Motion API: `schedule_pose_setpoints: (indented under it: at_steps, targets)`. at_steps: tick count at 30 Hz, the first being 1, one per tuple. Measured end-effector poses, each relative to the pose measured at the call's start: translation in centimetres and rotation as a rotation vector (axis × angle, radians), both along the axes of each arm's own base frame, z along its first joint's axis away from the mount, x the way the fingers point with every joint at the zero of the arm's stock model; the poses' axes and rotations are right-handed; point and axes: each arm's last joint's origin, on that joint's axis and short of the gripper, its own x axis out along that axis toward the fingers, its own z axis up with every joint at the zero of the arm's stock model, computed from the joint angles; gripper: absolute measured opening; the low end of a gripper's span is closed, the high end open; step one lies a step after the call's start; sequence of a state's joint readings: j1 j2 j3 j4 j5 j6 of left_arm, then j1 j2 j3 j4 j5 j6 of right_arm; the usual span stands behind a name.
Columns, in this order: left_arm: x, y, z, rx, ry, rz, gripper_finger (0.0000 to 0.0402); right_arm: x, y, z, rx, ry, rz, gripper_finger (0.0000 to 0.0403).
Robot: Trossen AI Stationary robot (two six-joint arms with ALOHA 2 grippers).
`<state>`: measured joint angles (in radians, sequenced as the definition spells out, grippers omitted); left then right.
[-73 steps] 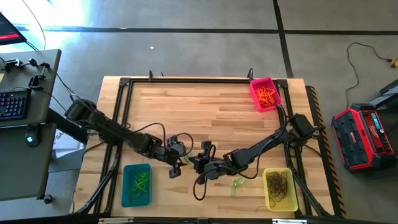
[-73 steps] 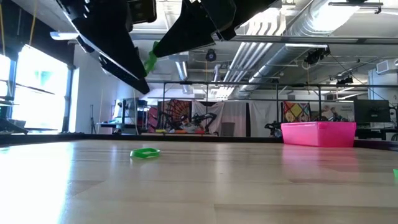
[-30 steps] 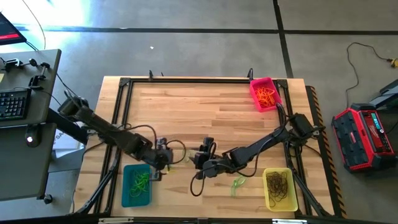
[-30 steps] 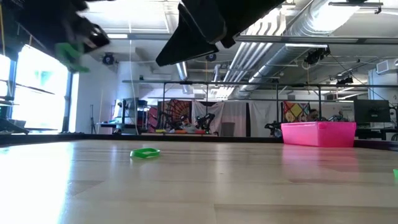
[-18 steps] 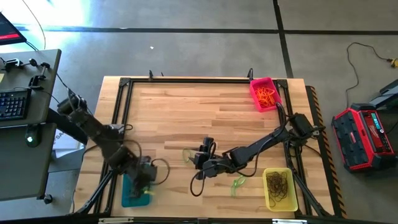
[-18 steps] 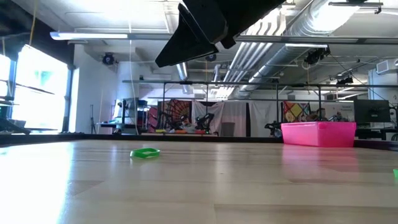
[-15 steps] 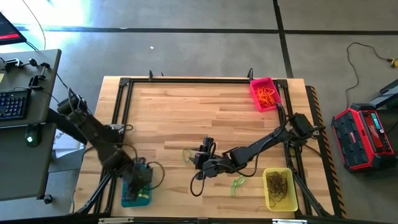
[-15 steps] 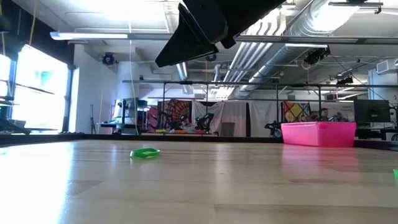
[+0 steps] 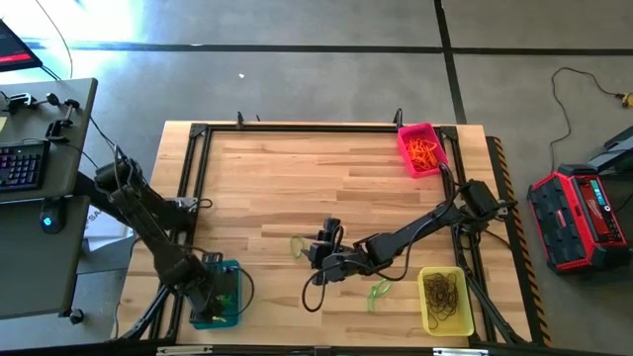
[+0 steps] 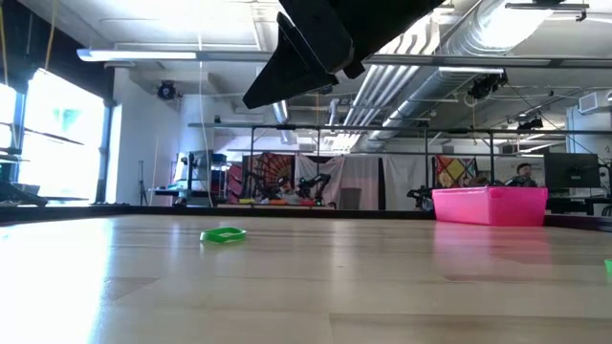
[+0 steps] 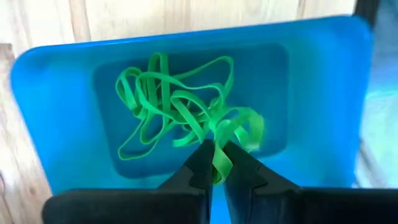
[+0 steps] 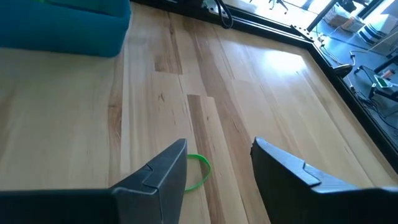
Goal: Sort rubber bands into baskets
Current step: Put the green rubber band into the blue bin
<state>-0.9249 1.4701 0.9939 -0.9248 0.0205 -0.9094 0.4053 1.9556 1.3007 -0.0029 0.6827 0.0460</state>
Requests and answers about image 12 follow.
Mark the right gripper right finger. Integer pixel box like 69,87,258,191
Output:
250,137,398,224

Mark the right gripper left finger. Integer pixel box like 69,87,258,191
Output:
0,139,188,224

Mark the green rubber band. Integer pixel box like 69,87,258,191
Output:
183,153,213,193

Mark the white green phone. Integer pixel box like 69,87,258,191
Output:
373,74,393,90

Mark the teal plastic basket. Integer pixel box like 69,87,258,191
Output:
0,0,132,58

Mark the striped white blue bag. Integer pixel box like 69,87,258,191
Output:
356,23,390,46

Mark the brown cardboard box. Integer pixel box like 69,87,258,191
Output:
323,6,365,34

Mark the black office chair base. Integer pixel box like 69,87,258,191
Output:
267,0,290,15

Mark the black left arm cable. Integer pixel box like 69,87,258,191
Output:
213,0,234,30

